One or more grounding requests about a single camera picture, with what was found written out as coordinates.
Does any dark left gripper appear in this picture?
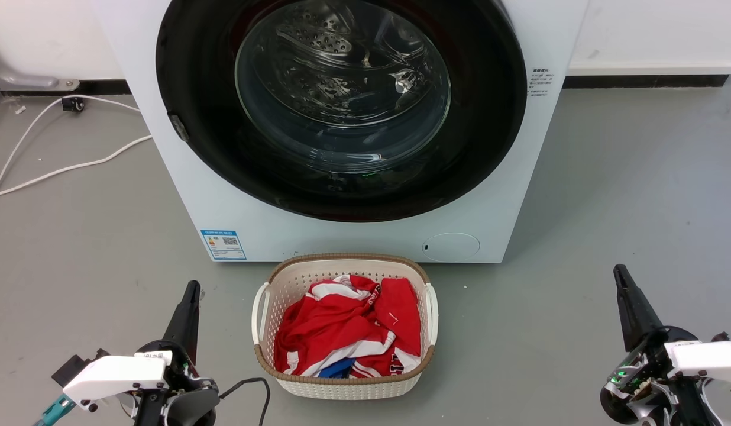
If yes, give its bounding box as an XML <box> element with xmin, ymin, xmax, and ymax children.
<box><xmin>132</xmin><ymin>280</ymin><xmax>220</xmax><ymax>426</ymax></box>

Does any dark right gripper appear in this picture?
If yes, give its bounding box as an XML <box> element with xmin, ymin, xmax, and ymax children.
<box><xmin>600</xmin><ymin>264</ymin><xmax>720</xmax><ymax>426</ymax></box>

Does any white front-load washing machine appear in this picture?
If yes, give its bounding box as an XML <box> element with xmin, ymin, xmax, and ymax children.
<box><xmin>92</xmin><ymin>0</ymin><xmax>590</xmax><ymax>264</ymax></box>

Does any round black glass washer door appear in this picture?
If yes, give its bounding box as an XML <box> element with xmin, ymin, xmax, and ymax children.
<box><xmin>156</xmin><ymin>0</ymin><xmax>528</xmax><ymax>223</ymax></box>

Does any blue energy label sticker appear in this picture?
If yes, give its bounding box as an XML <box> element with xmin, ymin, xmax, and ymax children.
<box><xmin>200</xmin><ymin>229</ymin><xmax>247</xmax><ymax>262</ymax></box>

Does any red and white garment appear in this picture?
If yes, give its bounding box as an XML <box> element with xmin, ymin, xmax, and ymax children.
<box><xmin>273</xmin><ymin>274</ymin><xmax>422</xmax><ymax>379</ymax></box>

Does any blue garment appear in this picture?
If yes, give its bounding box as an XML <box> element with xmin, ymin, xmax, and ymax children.
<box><xmin>317</xmin><ymin>357</ymin><xmax>355</xmax><ymax>379</ymax></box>

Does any white woven laundry basket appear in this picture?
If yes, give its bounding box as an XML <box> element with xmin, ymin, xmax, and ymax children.
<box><xmin>251</xmin><ymin>253</ymin><xmax>439</xmax><ymax>401</ymax></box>

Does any round white filter cover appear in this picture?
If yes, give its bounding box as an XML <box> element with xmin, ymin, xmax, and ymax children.
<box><xmin>422</xmin><ymin>232</ymin><xmax>481</xmax><ymax>263</ymax></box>

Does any small printed text sticker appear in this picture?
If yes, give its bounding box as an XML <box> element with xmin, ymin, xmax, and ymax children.
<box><xmin>528</xmin><ymin>67</ymin><xmax>555</xmax><ymax>99</ymax></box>

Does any stainless steel washer drum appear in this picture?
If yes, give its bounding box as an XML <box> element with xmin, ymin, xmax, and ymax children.
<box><xmin>235</xmin><ymin>0</ymin><xmax>452</xmax><ymax>173</ymax></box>

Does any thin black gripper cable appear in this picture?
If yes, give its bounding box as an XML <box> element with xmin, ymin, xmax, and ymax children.
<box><xmin>218</xmin><ymin>377</ymin><xmax>271</xmax><ymax>426</ymax></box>

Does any teal cable connector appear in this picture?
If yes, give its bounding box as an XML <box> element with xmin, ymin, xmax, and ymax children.
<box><xmin>34</xmin><ymin>393</ymin><xmax>76</xmax><ymax>426</ymax></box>

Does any white power cable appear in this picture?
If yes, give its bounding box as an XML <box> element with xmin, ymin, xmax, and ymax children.
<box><xmin>0</xmin><ymin>95</ymin><xmax>143</xmax><ymax>209</ymax></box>
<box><xmin>0</xmin><ymin>134</ymin><xmax>154</xmax><ymax>198</ymax></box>

